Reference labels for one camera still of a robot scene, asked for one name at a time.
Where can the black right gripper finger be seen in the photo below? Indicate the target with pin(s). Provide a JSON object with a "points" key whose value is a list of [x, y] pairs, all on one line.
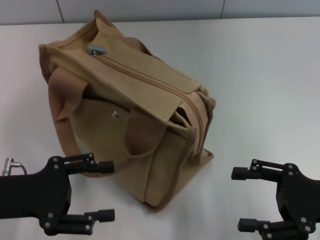
{"points": [[262, 171], [272, 231]]}

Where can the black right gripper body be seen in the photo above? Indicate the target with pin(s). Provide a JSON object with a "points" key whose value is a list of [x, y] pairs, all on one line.
{"points": [[300, 197]]}

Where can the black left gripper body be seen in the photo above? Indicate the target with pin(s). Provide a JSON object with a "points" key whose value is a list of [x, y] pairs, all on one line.
{"points": [[37, 197]]}

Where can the khaki fabric food bag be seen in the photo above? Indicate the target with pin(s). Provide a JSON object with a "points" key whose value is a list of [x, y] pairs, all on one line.
{"points": [[140, 105]]}

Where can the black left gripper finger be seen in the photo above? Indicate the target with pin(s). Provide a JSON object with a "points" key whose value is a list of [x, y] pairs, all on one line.
{"points": [[87, 166], [80, 223]]}

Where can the silver metal zipper pull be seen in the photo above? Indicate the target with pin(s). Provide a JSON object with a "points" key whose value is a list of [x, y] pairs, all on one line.
{"points": [[96, 49]]}

